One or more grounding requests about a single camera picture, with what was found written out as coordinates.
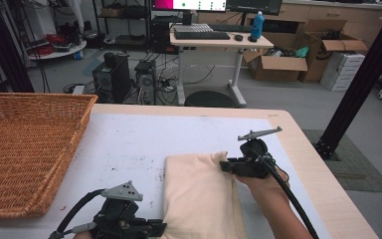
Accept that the person's left hand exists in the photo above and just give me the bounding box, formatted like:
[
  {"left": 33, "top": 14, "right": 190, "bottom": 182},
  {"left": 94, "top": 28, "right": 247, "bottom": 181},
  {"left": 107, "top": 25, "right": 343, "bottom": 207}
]
[{"left": 73, "top": 230, "right": 94, "bottom": 239}]

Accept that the grey floor mat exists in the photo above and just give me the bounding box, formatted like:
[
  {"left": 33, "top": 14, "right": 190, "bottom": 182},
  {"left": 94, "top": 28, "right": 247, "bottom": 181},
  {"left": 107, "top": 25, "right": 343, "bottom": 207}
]
[{"left": 302, "top": 128, "right": 382, "bottom": 194}]

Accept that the black keyboard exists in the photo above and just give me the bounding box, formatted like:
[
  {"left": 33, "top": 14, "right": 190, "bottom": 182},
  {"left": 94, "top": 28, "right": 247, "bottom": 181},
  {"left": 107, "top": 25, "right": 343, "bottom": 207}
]
[
  {"left": 173, "top": 31, "right": 232, "bottom": 41},
  {"left": 208, "top": 23, "right": 255, "bottom": 33}
]

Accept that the round white table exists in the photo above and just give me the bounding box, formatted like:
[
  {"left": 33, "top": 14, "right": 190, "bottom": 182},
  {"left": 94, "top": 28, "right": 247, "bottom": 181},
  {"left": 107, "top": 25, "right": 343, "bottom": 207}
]
[{"left": 28, "top": 40, "right": 88, "bottom": 62}]

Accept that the blue bottle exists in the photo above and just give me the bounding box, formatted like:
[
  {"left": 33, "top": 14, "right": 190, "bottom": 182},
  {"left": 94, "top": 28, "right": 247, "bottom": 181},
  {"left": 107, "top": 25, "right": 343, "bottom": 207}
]
[{"left": 250, "top": 10, "right": 266, "bottom": 40}]

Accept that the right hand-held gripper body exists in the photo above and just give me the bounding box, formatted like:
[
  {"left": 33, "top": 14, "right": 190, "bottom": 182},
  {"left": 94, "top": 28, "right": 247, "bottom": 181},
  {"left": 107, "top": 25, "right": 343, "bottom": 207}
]
[{"left": 232, "top": 125, "right": 284, "bottom": 179}]

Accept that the black round stool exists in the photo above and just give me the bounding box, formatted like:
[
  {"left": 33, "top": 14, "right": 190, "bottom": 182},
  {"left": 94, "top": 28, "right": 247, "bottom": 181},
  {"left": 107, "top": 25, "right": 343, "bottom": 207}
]
[{"left": 184, "top": 90, "right": 237, "bottom": 109}]

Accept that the white-legged wooden desk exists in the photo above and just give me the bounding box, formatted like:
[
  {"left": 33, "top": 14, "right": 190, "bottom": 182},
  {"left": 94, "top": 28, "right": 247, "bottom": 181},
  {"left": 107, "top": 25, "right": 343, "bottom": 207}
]
[{"left": 169, "top": 23, "right": 276, "bottom": 108}]

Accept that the woven wicker basket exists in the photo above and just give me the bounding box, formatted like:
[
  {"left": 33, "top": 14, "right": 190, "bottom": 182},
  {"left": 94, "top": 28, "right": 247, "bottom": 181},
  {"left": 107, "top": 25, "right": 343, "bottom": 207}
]
[{"left": 0, "top": 92, "right": 98, "bottom": 223}]

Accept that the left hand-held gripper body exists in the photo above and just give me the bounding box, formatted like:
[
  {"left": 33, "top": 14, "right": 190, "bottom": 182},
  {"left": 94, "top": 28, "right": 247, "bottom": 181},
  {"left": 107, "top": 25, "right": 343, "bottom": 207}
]
[{"left": 91, "top": 179, "right": 153, "bottom": 239}]

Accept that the lit computer monitor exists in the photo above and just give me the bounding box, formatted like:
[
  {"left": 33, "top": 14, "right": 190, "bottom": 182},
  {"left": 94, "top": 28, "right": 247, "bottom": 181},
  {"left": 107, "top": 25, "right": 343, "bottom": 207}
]
[{"left": 150, "top": 0, "right": 228, "bottom": 13}]

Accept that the thin grey cord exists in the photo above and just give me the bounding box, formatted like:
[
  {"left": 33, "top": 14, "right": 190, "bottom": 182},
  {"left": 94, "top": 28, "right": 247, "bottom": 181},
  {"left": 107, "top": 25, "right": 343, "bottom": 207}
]
[{"left": 69, "top": 221, "right": 97, "bottom": 235}]

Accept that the red cable coil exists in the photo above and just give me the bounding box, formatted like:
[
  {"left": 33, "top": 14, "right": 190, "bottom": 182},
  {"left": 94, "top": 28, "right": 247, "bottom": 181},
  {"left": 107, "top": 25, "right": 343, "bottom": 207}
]
[{"left": 29, "top": 33, "right": 63, "bottom": 56}]

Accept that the dark computer monitor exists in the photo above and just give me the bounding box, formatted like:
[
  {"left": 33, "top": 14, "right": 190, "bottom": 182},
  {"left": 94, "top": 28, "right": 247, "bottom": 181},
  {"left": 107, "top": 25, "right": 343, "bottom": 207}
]
[{"left": 226, "top": 0, "right": 284, "bottom": 16}]

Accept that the white table mat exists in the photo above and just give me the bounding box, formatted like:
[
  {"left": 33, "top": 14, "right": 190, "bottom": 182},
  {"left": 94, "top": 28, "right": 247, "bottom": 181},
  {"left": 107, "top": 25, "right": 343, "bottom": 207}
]
[{"left": 0, "top": 113, "right": 332, "bottom": 239}]

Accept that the stack of white boxes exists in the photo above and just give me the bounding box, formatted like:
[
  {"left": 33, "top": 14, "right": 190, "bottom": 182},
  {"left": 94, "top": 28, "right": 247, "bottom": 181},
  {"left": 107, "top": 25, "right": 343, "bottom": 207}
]
[{"left": 319, "top": 51, "right": 366, "bottom": 93}]

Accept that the black metal frame post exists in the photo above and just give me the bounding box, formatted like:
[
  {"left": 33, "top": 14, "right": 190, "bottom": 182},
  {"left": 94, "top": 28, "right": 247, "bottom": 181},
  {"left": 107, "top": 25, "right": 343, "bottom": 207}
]
[{"left": 314, "top": 3, "right": 382, "bottom": 160}]

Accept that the black metal shelf rack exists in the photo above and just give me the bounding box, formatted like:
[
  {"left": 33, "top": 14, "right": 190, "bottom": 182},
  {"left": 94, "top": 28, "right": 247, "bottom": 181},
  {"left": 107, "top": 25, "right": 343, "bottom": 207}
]
[{"left": 93, "top": 0, "right": 152, "bottom": 48}]

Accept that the low open cardboard box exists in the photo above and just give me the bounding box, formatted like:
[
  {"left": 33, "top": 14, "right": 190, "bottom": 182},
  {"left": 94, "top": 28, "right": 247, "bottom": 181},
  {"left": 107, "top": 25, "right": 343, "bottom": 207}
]
[{"left": 242, "top": 46, "right": 308, "bottom": 83}]

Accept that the person's right hand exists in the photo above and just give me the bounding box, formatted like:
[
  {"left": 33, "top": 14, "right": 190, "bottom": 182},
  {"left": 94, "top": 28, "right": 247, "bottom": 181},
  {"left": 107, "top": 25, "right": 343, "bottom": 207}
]
[{"left": 235, "top": 167, "right": 291, "bottom": 200}]

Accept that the large black computer tower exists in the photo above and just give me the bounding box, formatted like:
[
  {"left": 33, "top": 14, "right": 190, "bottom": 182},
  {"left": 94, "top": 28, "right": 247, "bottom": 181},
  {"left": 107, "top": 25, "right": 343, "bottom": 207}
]
[{"left": 92, "top": 53, "right": 131, "bottom": 104}]

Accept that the white keyboard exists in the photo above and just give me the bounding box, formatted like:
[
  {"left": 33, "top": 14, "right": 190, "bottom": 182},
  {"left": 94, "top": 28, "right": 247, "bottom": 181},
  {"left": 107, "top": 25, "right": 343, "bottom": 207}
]
[{"left": 173, "top": 23, "right": 215, "bottom": 33}]

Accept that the small grey computer tower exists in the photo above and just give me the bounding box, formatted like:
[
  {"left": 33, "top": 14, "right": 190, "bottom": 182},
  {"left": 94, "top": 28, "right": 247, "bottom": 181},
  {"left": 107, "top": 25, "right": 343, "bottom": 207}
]
[{"left": 134, "top": 59, "right": 158, "bottom": 106}]

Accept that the black computer under desk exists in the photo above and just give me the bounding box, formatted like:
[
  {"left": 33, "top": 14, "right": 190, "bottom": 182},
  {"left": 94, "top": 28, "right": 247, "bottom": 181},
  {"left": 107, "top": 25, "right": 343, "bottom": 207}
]
[{"left": 150, "top": 15, "right": 180, "bottom": 54}]

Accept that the peach cartoon print shirt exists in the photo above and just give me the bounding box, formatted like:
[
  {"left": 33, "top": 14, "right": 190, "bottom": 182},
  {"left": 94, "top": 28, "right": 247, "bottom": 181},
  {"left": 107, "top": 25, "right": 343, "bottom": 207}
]
[{"left": 160, "top": 150, "right": 248, "bottom": 239}]

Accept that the tall open cardboard box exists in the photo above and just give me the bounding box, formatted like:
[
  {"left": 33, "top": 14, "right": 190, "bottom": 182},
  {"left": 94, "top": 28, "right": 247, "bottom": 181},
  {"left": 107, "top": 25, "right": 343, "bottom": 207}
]
[{"left": 297, "top": 19, "right": 369, "bottom": 84}]

